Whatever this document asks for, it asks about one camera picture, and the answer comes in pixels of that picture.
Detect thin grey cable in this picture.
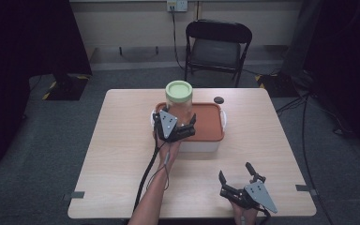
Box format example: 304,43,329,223
146,151,172,192

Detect person's left hand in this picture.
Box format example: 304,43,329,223
159,138,183,164

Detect ribbed glass jar green lid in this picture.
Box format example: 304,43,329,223
164,80,194,127

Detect black curtain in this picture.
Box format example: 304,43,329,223
303,0,360,158
0,0,94,172

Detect person's right hand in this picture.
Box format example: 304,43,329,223
230,201,261,225

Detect power outlet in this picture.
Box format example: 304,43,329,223
166,0,189,13

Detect black stand base yellow tape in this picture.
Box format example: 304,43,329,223
41,72,91,102
254,72,298,98

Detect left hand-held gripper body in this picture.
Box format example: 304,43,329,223
152,109,197,144

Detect grey tape piece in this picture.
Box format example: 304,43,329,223
294,184,319,197
63,190,86,202

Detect black outlet cable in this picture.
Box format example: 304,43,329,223
170,10,188,71

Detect white storage box orange lid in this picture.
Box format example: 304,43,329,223
150,101,228,154

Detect black floor cable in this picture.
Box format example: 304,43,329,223
275,92,357,225

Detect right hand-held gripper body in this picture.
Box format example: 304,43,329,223
219,180,278,215

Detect thick black gripper cable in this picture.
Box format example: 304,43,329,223
132,134,163,214

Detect black folding chair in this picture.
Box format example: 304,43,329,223
184,19,253,88

